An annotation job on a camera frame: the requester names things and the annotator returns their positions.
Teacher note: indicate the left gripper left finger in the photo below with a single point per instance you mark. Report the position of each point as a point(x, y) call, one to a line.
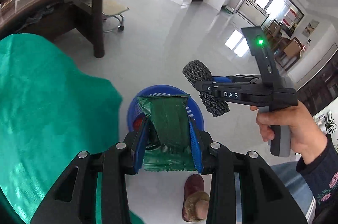
point(72, 198)

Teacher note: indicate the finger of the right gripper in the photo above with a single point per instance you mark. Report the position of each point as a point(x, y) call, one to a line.
point(234, 93)
point(245, 79)

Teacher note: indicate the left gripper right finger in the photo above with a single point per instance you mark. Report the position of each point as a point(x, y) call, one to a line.
point(231, 178)

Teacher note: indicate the black foam fruit net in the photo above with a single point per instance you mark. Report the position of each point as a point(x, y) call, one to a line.
point(201, 79)

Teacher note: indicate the dark green snack wrapper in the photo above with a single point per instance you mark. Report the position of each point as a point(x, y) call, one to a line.
point(169, 146)

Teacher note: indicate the blue mesh trash basket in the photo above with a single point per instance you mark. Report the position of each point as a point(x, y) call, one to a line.
point(163, 102)

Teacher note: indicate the person right hand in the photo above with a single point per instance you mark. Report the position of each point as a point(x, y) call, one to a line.
point(306, 137)

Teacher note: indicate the brown slipper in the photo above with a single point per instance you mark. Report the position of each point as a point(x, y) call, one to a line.
point(196, 200)

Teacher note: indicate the green tablecloth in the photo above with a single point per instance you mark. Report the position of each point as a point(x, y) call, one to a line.
point(50, 111)

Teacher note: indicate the rolling stool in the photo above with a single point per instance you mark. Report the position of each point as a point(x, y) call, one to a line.
point(112, 9)

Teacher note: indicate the dark wooden coffee table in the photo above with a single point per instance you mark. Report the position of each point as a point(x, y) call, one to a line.
point(82, 15)

